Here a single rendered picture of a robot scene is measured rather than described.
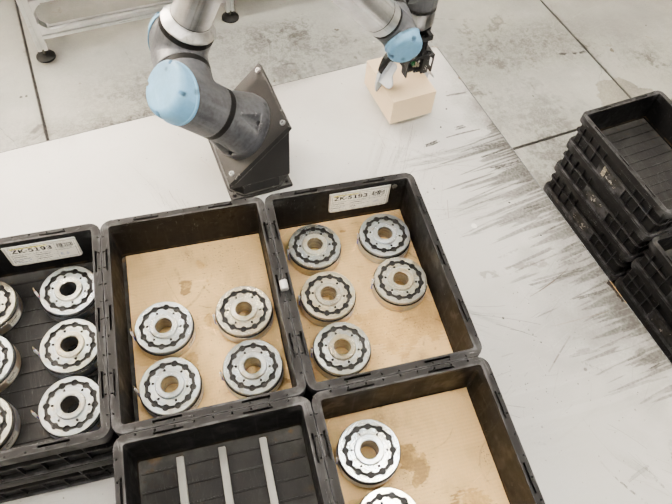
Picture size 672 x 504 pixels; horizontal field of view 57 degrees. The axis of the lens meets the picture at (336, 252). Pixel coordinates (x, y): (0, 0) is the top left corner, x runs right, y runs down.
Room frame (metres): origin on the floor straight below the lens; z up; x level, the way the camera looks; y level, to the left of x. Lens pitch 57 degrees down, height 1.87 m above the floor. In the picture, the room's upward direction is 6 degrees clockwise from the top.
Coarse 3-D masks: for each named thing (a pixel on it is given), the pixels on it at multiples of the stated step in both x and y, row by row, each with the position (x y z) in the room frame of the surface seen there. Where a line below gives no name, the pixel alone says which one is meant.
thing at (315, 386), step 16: (384, 176) 0.79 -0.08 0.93; (400, 176) 0.79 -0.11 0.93; (288, 192) 0.72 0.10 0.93; (304, 192) 0.73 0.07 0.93; (320, 192) 0.73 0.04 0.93; (416, 192) 0.76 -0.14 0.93; (272, 208) 0.68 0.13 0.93; (272, 224) 0.65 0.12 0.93; (432, 224) 0.68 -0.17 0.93; (432, 240) 0.65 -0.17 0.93; (288, 272) 0.55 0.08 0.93; (448, 272) 0.58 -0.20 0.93; (288, 304) 0.49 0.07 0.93; (464, 304) 0.52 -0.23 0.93; (464, 320) 0.49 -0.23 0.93; (304, 336) 0.43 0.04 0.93; (304, 352) 0.41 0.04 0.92; (464, 352) 0.43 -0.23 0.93; (480, 352) 0.43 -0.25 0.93; (304, 368) 0.37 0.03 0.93; (384, 368) 0.39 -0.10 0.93; (400, 368) 0.39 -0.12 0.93; (416, 368) 0.39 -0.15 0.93; (320, 384) 0.35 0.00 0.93; (336, 384) 0.35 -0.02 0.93
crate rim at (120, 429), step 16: (192, 208) 0.66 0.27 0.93; (208, 208) 0.68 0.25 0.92; (224, 208) 0.67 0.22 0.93; (112, 224) 0.61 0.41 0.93; (128, 224) 0.62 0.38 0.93; (272, 240) 0.61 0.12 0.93; (272, 256) 0.58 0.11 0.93; (272, 272) 0.55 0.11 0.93; (112, 288) 0.48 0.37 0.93; (112, 304) 0.45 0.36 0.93; (112, 320) 0.42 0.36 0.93; (288, 320) 0.46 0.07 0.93; (112, 336) 0.40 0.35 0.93; (288, 336) 0.43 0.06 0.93; (112, 352) 0.37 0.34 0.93; (112, 368) 0.34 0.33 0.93; (112, 384) 0.32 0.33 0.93; (304, 384) 0.35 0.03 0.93; (112, 400) 0.29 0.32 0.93; (240, 400) 0.31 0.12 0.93; (256, 400) 0.31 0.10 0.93; (272, 400) 0.32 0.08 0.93; (112, 416) 0.27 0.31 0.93; (160, 416) 0.27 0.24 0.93; (192, 416) 0.28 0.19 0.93; (128, 432) 0.25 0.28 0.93
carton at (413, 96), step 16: (368, 64) 1.27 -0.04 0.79; (368, 80) 1.26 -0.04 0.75; (400, 80) 1.22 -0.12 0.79; (416, 80) 1.23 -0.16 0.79; (384, 96) 1.18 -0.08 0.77; (400, 96) 1.16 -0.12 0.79; (416, 96) 1.17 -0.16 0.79; (432, 96) 1.19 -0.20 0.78; (384, 112) 1.17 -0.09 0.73; (400, 112) 1.15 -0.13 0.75; (416, 112) 1.17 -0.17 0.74
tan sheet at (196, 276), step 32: (128, 256) 0.61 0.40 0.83; (160, 256) 0.61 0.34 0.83; (192, 256) 0.62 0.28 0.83; (224, 256) 0.63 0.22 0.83; (256, 256) 0.64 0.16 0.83; (128, 288) 0.54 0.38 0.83; (160, 288) 0.54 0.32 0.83; (192, 288) 0.55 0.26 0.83; (224, 288) 0.56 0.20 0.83; (192, 352) 0.42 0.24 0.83; (224, 352) 0.43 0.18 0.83; (224, 384) 0.37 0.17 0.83; (288, 384) 0.38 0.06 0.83
